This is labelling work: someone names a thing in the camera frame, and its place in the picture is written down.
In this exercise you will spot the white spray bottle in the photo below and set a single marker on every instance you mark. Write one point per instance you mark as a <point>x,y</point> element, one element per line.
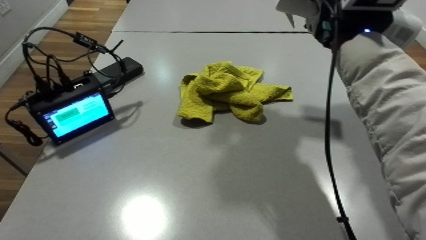
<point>402,29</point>

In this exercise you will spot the white cube of black markers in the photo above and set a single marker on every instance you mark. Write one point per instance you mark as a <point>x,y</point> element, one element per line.
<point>372,3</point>

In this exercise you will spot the yellow cloth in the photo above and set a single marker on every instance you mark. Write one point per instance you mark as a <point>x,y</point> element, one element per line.
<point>226,91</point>

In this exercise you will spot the black power bank box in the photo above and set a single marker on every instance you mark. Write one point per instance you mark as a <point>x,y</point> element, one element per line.
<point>119,70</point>

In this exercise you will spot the small black touchscreen device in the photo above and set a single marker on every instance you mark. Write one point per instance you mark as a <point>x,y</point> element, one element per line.
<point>73,111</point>

